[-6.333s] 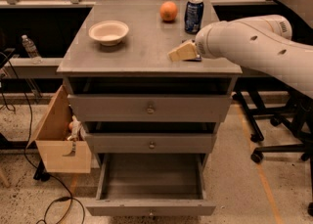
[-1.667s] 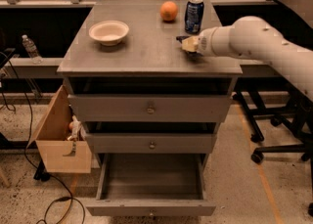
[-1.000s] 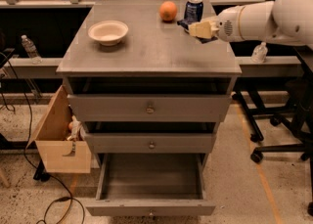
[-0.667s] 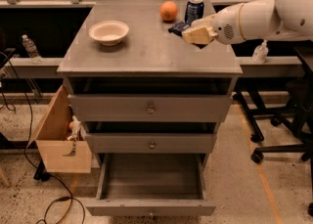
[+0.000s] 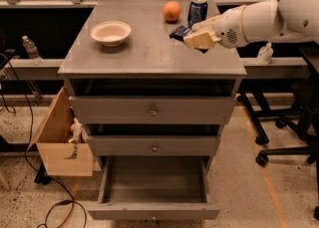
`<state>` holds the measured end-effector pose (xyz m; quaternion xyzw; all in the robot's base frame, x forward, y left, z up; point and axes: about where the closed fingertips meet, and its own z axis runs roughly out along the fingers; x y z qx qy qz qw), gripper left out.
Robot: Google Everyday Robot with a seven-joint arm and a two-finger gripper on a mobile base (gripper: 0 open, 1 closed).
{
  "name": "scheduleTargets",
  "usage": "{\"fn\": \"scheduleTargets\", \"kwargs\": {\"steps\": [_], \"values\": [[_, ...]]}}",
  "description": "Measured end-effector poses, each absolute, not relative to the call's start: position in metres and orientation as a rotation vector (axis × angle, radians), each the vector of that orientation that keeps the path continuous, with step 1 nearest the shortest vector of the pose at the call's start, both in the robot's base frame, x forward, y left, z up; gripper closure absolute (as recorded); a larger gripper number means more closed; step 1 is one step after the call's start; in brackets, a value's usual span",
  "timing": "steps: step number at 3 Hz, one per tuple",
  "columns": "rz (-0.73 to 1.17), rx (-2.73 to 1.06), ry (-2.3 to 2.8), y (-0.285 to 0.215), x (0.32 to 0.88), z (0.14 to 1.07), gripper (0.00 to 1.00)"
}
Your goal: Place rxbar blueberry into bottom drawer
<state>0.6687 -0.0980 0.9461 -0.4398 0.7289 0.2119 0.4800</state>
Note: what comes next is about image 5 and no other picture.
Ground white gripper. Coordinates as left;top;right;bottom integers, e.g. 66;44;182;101
183;5;248;50

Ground blue rxbar blueberry packet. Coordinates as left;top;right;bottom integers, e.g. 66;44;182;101
169;25;192;41

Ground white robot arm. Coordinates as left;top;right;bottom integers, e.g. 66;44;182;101
183;0;319;50

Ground grey wooden drawer cabinet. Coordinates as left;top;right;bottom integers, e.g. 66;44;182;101
58;0;247;221

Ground grey top drawer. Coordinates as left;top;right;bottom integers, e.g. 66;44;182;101
69;97;235;124

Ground grey middle drawer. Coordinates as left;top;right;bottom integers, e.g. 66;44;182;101
87;135;220;156

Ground grey open bottom drawer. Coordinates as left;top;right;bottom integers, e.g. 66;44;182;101
88;156;219;221

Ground blue soda can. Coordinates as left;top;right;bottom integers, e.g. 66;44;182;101
187;0;207;28

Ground orange fruit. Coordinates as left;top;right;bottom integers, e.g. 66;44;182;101
162;1;181;22

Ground black office chair base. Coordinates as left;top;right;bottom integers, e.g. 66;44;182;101
237;81;319;167

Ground items inside cardboard box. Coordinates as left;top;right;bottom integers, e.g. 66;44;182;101
68;118;86;143

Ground clear plastic water bottle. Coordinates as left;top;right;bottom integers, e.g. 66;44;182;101
22;36;43;66

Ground cardboard box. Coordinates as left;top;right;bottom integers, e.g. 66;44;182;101
29;88;94;176

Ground black floor cable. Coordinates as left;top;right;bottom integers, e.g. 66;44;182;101
0;52;88;228

